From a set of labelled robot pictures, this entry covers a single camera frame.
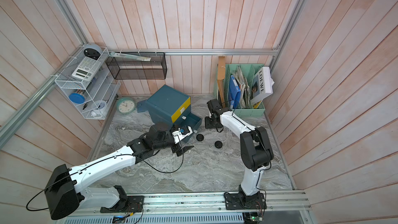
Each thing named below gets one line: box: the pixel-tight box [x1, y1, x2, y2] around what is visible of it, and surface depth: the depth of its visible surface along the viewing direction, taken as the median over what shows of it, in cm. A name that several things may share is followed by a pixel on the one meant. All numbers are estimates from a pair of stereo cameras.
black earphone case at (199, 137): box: [195, 133, 205, 142], surface depth 97 cm
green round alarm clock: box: [116, 96, 137, 115], surface depth 109 cm
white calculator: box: [71, 56, 102, 81], surface depth 79 cm
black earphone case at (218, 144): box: [214, 140, 223, 149], surface depth 95 cm
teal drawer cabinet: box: [146, 84, 203, 134], surface depth 90 cm
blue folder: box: [228, 74, 241, 109], surface depth 100 cm
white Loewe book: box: [250, 66, 275, 104], surface depth 92 cm
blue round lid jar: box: [68, 92, 85, 105], surface depth 79 cm
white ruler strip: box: [108, 51, 152, 62], surface depth 93 cm
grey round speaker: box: [83, 44, 103, 61], surface depth 83 cm
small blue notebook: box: [136, 99, 149, 113], surface depth 113 cm
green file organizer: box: [213, 63, 266, 118], surface depth 103 cm
